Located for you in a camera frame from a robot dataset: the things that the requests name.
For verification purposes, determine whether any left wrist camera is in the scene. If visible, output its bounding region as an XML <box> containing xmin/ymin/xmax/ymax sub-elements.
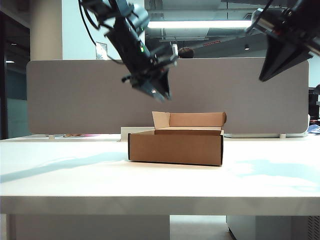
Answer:
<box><xmin>149</xmin><ymin>41</ymin><xmax>180</xmax><ymax>67</ymax></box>

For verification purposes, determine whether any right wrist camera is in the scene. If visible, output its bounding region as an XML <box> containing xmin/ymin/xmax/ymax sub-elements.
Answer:
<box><xmin>244</xmin><ymin>7</ymin><xmax>266</xmax><ymax>36</ymax></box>

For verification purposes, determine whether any white desk support panel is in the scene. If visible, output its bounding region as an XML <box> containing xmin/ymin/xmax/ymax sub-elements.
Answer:
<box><xmin>6</xmin><ymin>214</ymin><xmax>171</xmax><ymax>240</ymax></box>

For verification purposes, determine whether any grey fabric desk divider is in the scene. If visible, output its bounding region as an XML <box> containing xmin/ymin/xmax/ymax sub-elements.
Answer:
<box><xmin>26</xmin><ymin>57</ymin><xmax>310</xmax><ymax>138</ymax></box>

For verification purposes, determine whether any brown cardboard box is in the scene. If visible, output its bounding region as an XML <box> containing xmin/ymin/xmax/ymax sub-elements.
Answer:
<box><xmin>127</xmin><ymin>111</ymin><xmax>227</xmax><ymax>167</ymax></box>

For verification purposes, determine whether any dark-haired person head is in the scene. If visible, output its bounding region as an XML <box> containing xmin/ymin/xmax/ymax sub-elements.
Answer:
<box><xmin>177</xmin><ymin>46</ymin><xmax>196</xmax><ymax>59</ymax></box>

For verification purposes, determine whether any blue patterned cloth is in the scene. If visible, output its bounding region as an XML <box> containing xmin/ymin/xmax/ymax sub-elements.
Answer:
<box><xmin>307</xmin><ymin>123</ymin><xmax>320</xmax><ymax>136</ymax></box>

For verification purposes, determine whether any white wall poster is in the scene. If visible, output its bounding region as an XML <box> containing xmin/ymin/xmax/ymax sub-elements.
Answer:
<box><xmin>95</xmin><ymin>41</ymin><xmax>109</xmax><ymax>61</ymax></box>

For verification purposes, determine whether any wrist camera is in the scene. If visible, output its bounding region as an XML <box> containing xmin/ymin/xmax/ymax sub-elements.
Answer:
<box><xmin>149</xmin><ymin>41</ymin><xmax>180</xmax><ymax>67</ymax></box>
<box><xmin>244</xmin><ymin>7</ymin><xmax>266</xmax><ymax>36</ymax></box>

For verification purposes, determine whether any black door frame post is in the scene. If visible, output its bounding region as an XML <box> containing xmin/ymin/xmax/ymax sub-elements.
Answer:
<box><xmin>0</xmin><ymin>11</ymin><xmax>8</xmax><ymax>140</ymax></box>

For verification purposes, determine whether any silver divider base rail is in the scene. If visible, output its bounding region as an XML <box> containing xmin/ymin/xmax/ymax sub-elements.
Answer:
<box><xmin>223</xmin><ymin>131</ymin><xmax>310</xmax><ymax>139</ymax></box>

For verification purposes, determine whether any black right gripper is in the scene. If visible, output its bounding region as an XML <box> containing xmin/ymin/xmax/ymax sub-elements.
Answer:
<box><xmin>256</xmin><ymin>0</ymin><xmax>320</xmax><ymax>82</ymax></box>

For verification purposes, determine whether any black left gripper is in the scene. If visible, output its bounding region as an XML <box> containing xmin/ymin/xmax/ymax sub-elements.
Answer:
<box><xmin>104</xmin><ymin>20</ymin><xmax>174</xmax><ymax>104</ymax></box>

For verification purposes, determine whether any long ceiling light tube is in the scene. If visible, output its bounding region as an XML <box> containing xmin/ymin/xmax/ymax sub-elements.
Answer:
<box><xmin>147</xmin><ymin>20</ymin><xmax>253</xmax><ymax>29</ymax></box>

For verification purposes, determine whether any grey under-desk cabinet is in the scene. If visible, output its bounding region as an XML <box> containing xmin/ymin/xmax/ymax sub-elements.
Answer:
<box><xmin>226</xmin><ymin>215</ymin><xmax>320</xmax><ymax>240</ymax></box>

